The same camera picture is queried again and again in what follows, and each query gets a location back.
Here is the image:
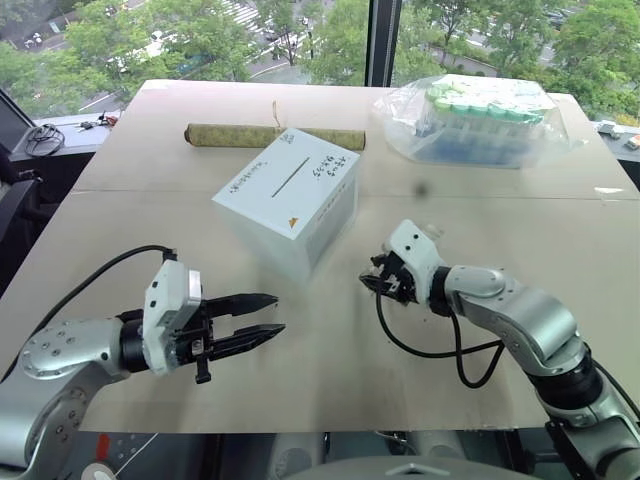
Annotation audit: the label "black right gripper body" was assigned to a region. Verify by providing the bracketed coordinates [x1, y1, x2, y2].
[371, 251, 427, 306]

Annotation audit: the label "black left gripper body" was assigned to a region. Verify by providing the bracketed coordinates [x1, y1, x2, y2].
[167, 298, 217, 385]

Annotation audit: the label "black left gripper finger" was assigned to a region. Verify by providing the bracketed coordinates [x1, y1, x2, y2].
[209, 323, 287, 362]
[204, 292, 280, 319]

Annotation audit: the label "white box with slot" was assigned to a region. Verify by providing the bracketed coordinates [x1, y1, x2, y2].
[211, 126, 362, 287]

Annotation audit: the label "clear bag of capped tubes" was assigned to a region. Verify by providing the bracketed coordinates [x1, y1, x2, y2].
[372, 73, 590, 170]

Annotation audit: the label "grey robot torso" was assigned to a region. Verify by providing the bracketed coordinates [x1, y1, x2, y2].
[277, 453, 544, 480]

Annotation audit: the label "small red and black clips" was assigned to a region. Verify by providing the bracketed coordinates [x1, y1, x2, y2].
[75, 110, 121, 133]

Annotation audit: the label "black chair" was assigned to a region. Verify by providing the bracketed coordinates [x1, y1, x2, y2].
[0, 143, 43, 226]

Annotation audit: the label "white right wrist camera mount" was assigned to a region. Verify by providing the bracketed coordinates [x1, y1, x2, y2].
[381, 218, 449, 304]

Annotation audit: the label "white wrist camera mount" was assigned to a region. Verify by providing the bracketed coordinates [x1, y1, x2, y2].
[381, 218, 449, 304]
[141, 258, 204, 377]

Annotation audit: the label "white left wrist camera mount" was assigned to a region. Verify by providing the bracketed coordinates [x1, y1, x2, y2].
[141, 258, 204, 377]

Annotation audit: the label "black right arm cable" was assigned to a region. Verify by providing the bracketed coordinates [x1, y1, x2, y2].
[374, 291, 506, 389]

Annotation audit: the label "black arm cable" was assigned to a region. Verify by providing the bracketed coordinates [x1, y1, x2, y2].
[29, 243, 179, 346]
[374, 291, 506, 389]

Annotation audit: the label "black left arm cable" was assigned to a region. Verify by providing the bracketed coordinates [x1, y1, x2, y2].
[29, 243, 179, 346]

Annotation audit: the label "olive rolled scroll with string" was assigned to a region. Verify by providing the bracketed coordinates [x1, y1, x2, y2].
[182, 100, 368, 152]

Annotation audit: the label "dark window frame post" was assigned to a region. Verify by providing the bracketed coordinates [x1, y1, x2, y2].
[366, 0, 404, 89]

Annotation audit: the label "black coiled cable bundle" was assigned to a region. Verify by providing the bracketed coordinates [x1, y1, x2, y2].
[23, 122, 66, 157]

